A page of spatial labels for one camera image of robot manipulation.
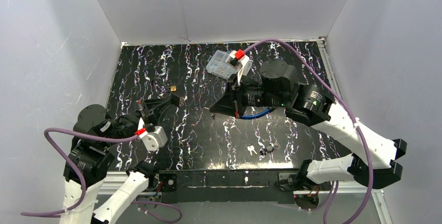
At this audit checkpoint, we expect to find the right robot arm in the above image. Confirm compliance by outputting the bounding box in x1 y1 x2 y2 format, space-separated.
210 59 407 189

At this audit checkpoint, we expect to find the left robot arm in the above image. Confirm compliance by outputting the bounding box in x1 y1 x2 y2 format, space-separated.
60 94 181 223

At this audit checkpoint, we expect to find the clear plastic parts box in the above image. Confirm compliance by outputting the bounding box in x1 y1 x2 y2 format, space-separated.
206 50 236 80

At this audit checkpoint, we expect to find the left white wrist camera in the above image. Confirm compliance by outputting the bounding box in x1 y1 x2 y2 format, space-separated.
135 126 168 152

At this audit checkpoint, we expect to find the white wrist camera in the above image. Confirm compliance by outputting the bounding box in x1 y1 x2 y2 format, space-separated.
226 50 252 85
135 126 168 152

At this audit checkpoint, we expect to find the blue cable lock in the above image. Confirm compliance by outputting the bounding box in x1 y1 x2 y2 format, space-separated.
239 108 274 120

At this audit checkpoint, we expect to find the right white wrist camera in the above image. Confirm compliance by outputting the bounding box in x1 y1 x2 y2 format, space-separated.
226 50 252 85

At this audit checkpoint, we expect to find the black key ring bundle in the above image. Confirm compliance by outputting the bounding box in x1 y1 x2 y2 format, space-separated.
260 143 281 156

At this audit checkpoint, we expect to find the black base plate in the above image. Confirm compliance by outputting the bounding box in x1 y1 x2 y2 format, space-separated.
126 169 332 205

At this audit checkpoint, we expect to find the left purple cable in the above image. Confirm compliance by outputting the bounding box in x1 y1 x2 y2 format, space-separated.
20 127 183 224

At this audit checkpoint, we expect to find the purple cable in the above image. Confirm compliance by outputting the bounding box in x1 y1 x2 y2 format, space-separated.
20 127 183 224
241 39 375 224

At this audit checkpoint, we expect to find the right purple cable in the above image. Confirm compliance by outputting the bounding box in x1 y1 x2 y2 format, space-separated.
241 39 375 224

